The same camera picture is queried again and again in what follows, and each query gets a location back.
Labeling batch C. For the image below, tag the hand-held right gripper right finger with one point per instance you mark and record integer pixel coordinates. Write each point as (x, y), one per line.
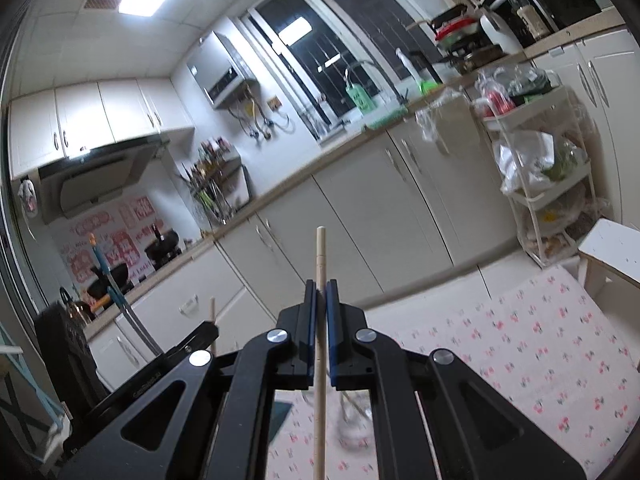
(331, 320)

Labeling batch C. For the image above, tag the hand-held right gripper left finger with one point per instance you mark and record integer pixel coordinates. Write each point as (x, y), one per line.
(312, 320)

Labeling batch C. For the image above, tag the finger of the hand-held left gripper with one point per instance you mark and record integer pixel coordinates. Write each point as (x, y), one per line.
(170, 355)

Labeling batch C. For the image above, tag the plain wooden chopstick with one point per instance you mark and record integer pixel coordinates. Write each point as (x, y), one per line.
(212, 310)
(321, 260)

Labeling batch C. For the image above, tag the green label glass jar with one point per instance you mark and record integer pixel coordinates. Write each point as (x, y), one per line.
(350, 422)

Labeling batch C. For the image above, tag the dark kettle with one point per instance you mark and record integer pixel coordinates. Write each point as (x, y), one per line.
(75, 310)

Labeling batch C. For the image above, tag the black wok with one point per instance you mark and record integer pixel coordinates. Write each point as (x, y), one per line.
(162, 247)
(110, 280)

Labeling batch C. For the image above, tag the white base cabinets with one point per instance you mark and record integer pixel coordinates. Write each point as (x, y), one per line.
(360, 210)

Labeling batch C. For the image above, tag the hanging kitchen cloth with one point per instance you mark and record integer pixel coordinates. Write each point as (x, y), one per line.
(28, 197)

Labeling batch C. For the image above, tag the utensil drying rack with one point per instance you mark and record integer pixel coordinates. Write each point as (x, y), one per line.
(220, 180)

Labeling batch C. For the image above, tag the range hood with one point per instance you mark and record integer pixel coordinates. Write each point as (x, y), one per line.
(95, 175)

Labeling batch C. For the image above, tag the cherry print tablecloth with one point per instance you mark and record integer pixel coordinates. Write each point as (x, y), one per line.
(525, 350)

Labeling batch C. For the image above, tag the green soap bottle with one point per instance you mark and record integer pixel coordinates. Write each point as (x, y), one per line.
(361, 97)

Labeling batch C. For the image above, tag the clear plastic bag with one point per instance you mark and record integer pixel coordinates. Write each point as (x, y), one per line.
(432, 117)

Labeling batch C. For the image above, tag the white trolley rack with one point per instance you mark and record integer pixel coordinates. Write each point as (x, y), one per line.
(537, 199)

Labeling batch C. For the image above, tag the white upper cabinets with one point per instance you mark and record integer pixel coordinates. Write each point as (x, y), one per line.
(100, 110)

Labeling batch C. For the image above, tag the green scrub brush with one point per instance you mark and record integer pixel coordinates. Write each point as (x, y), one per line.
(427, 85)

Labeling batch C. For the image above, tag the white plastic bag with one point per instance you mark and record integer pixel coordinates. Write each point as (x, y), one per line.
(525, 155)

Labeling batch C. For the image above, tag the kitchen faucet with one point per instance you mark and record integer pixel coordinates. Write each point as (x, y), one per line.
(372, 67)

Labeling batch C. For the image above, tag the silver water heater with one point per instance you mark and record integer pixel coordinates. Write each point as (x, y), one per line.
(220, 70)

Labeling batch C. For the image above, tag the red drink cans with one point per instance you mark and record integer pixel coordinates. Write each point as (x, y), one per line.
(497, 100)

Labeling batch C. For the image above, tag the green vegetable bag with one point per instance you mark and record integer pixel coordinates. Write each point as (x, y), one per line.
(562, 167)

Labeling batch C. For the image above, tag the kitchen window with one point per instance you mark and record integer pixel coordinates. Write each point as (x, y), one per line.
(330, 35)

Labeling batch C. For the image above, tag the white wooden stool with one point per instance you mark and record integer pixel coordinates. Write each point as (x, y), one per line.
(615, 245)

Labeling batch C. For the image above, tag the stacked pots with red lid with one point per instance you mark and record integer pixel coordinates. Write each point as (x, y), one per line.
(455, 30)

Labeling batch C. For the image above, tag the white electric kettle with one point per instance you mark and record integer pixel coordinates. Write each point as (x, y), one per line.
(497, 32)

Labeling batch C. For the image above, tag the white corner cabinets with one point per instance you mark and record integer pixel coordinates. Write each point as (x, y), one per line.
(600, 90)

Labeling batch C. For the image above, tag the clear plastic bottle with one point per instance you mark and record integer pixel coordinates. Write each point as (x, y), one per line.
(527, 15)

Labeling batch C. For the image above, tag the red and white wall stickers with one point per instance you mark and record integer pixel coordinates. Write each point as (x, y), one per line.
(125, 240)

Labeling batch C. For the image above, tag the wall socket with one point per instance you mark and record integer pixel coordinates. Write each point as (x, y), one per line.
(274, 104)

